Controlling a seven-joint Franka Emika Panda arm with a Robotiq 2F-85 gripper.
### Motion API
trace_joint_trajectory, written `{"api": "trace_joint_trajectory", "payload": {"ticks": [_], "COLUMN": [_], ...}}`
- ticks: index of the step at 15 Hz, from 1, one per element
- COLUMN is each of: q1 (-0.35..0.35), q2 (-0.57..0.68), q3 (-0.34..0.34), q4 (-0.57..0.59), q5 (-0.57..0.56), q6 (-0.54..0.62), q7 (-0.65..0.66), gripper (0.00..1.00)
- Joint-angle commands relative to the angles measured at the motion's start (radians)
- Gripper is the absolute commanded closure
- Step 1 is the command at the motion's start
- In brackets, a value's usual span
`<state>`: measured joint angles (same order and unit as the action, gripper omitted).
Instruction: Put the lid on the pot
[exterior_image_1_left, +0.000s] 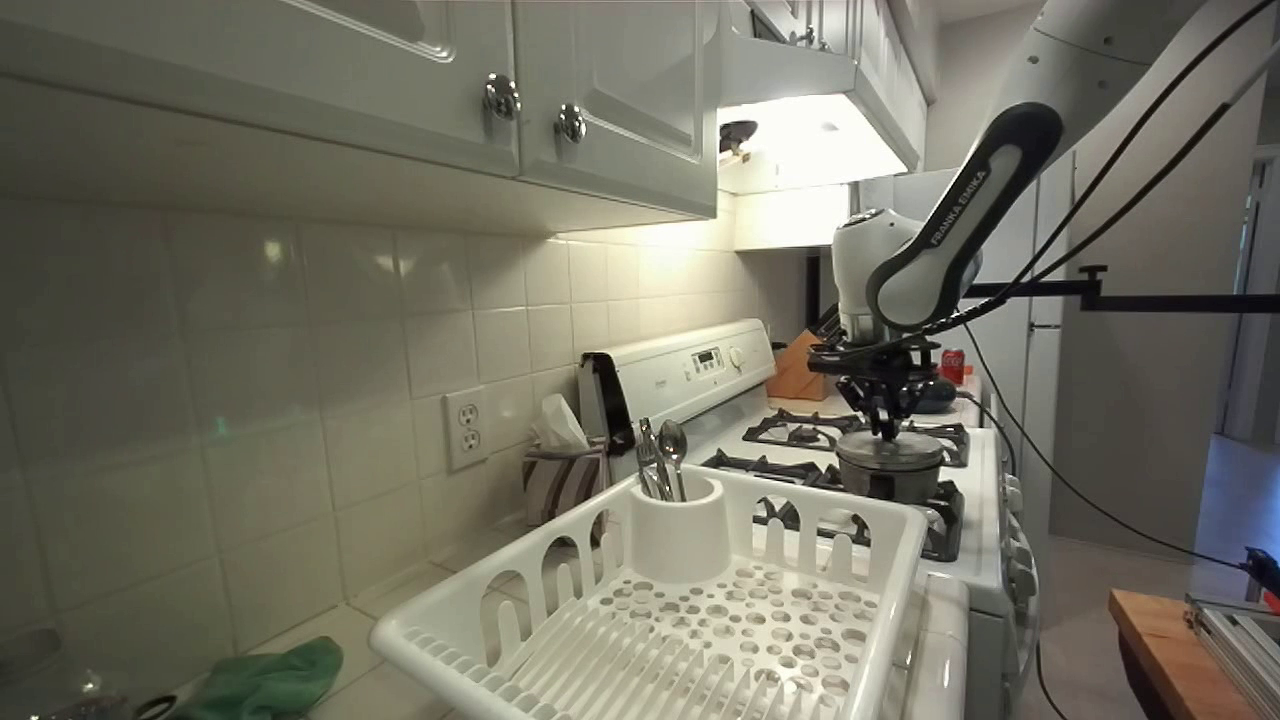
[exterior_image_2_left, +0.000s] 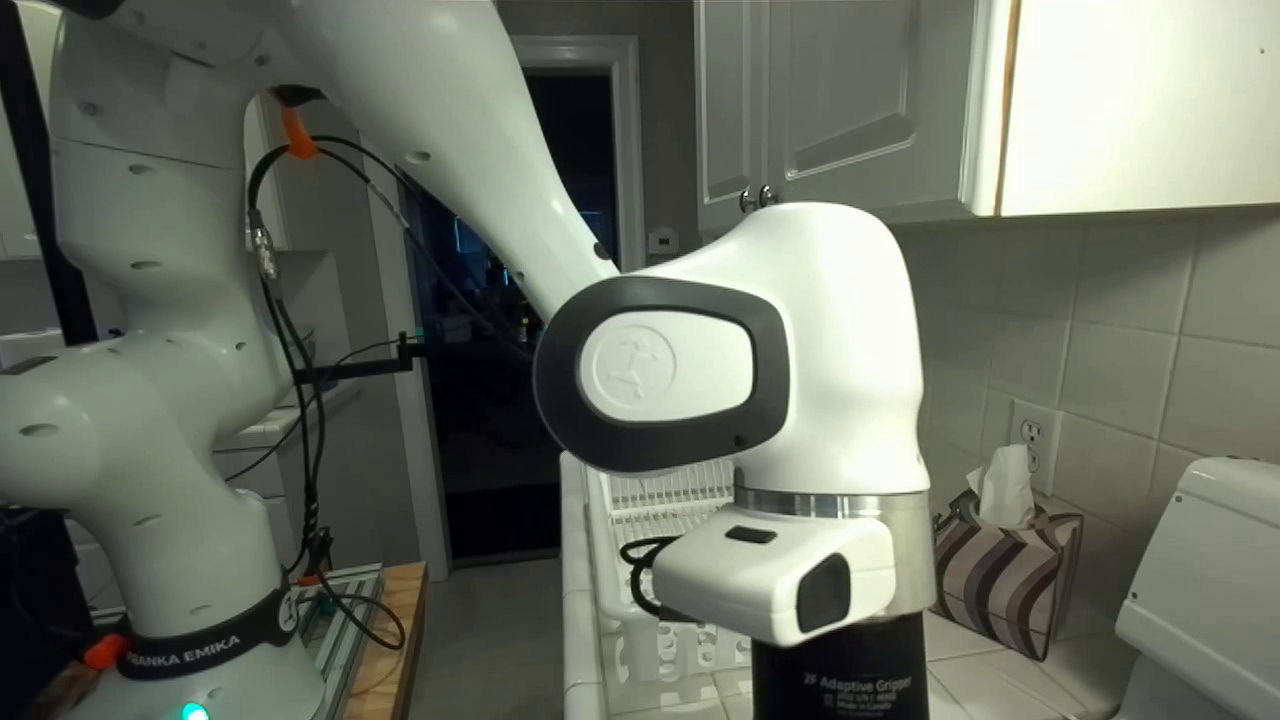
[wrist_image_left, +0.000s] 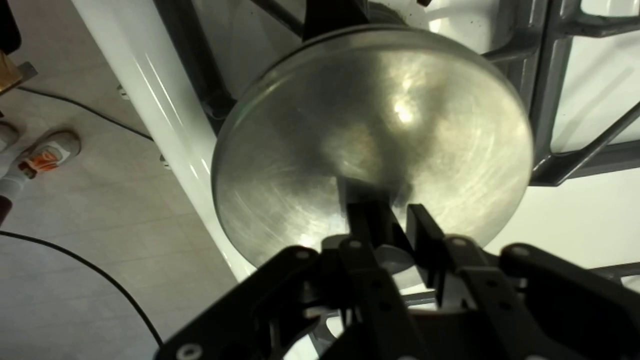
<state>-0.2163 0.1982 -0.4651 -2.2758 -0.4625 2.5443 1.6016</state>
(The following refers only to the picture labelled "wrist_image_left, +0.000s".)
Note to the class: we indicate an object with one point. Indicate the white gas stove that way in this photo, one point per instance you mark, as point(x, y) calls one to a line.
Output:
point(572, 220)

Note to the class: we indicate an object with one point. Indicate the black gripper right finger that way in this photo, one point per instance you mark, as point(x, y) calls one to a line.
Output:
point(547, 313)

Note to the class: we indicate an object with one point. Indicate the wooden table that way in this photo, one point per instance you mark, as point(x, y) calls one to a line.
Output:
point(17, 75)

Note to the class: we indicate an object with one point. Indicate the white orange shoe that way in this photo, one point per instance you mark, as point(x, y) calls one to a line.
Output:
point(51, 156)

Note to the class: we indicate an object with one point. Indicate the black cast iron stove grate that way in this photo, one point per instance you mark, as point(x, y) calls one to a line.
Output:
point(580, 167)
point(196, 67)

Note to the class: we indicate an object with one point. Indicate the round steel pot lid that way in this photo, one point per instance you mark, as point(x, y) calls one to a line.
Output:
point(321, 132)

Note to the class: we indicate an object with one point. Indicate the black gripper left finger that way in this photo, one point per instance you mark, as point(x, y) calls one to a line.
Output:
point(266, 307)

